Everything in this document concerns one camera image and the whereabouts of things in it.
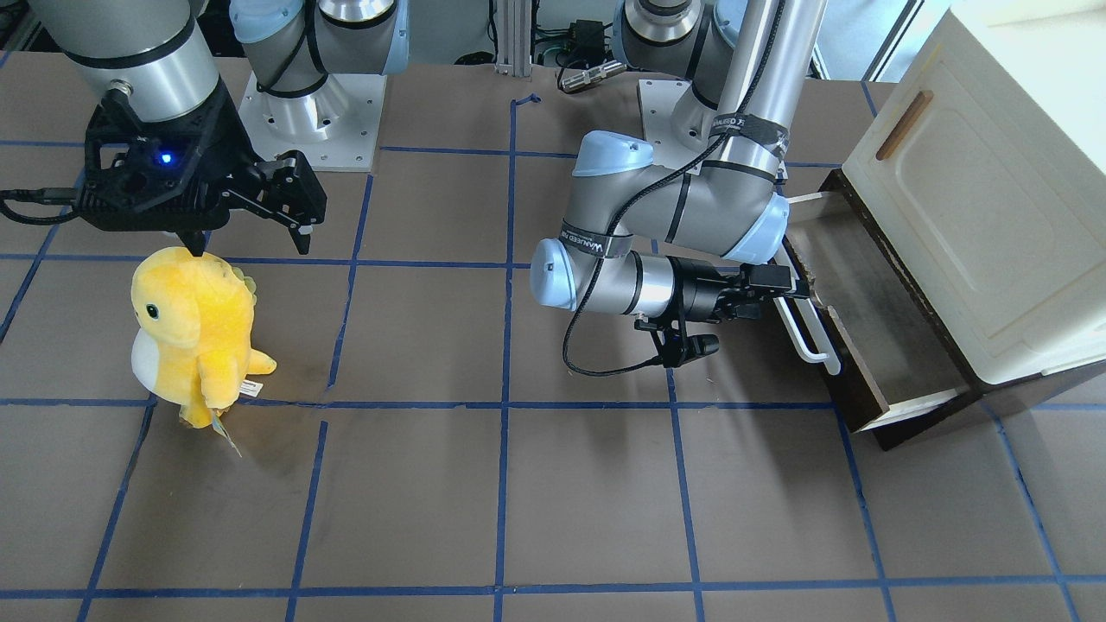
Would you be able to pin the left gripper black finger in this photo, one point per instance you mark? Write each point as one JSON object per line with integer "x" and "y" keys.
{"x": 769, "y": 304}
{"x": 770, "y": 278}

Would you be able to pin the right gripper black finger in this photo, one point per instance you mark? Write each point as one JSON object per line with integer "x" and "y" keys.
{"x": 294, "y": 196}
{"x": 195, "y": 241}

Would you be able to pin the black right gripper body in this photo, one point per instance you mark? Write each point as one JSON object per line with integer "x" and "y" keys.
{"x": 226, "y": 141}

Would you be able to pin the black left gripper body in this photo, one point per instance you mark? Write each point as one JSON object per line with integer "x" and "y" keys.
{"x": 702, "y": 289}

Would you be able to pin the white drawer handle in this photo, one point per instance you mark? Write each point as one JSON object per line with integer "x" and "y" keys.
{"x": 808, "y": 334}

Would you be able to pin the dark wooden drawer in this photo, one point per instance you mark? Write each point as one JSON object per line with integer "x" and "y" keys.
{"x": 894, "y": 367}

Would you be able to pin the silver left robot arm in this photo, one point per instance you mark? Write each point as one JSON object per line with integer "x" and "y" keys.
{"x": 746, "y": 64}

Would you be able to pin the yellow plush dinosaur toy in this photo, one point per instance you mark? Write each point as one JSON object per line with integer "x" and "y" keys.
{"x": 193, "y": 347}

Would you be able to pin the cream plastic storage box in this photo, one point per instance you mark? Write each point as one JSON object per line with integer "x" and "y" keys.
{"x": 984, "y": 169}

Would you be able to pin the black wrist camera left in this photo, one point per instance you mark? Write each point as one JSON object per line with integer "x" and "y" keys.
{"x": 674, "y": 347}

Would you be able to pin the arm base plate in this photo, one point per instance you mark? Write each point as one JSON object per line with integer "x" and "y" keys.
{"x": 336, "y": 128}

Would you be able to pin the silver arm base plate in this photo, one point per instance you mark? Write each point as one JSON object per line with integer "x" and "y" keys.
{"x": 674, "y": 120}

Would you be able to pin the aluminium frame post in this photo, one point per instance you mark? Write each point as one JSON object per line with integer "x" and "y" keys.
{"x": 513, "y": 22}

